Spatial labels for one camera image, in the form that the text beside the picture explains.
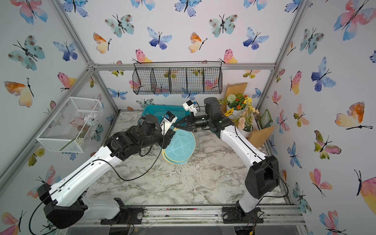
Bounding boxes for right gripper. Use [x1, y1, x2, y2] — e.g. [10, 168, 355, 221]
[175, 113, 214, 133]

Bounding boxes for teal mesh laundry bag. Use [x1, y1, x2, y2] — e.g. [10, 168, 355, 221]
[162, 128, 196, 165]

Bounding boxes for white pot yellow pink flowers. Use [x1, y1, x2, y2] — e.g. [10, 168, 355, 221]
[225, 97, 259, 138]

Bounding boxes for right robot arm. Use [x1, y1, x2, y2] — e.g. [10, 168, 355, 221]
[174, 97, 280, 213]

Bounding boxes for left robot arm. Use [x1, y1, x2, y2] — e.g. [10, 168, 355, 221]
[37, 112, 177, 229]

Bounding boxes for teal plastic basket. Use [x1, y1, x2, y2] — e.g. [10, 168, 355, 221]
[142, 105, 190, 122]

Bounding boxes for white pot orange flowers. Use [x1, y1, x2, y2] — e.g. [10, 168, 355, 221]
[225, 93, 250, 120]

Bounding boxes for wooden zigzag shelf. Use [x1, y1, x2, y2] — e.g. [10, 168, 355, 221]
[220, 83, 274, 149]

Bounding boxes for green framed small board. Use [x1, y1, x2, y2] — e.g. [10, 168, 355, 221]
[259, 109, 273, 129]

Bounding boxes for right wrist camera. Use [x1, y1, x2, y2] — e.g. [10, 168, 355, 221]
[183, 100, 198, 116]

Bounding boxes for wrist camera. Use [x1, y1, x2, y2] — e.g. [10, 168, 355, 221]
[183, 100, 198, 116]
[160, 111, 177, 135]

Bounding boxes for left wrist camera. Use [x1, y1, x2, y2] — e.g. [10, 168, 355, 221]
[160, 111, 177, 135]

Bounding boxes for black wire wall basket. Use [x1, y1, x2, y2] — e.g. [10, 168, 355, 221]
[131, 61, 223, 95]

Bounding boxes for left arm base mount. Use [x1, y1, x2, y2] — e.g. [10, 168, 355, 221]
[100, 198, 145, 225]

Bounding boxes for white mesh wall box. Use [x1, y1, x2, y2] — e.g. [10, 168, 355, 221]
[36, 97, 104, 153]

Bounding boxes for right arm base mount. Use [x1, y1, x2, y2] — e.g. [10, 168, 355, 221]
[222, 204, 264, 224]

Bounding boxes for aluminium front rail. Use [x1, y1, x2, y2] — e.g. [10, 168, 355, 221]
[76, 205, 306, 227]

